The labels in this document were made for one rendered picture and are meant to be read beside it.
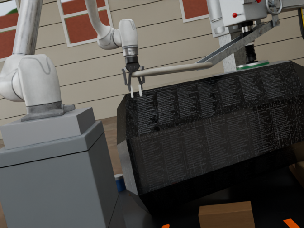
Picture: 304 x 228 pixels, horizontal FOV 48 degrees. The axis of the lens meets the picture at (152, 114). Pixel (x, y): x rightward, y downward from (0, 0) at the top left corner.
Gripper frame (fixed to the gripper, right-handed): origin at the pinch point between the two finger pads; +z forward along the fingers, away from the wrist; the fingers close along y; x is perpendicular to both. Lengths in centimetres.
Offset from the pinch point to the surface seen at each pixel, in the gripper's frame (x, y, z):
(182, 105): 2.4, 28.0, 12.5
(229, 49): 5, 64, -18
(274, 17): 13, 104, -36
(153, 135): -1.3, 6.6, 27.1
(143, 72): -13.9, 2.9, -9.9
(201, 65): -22.4, 32.9, -9.7
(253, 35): 10, 85, -25
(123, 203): 63, -10, 87
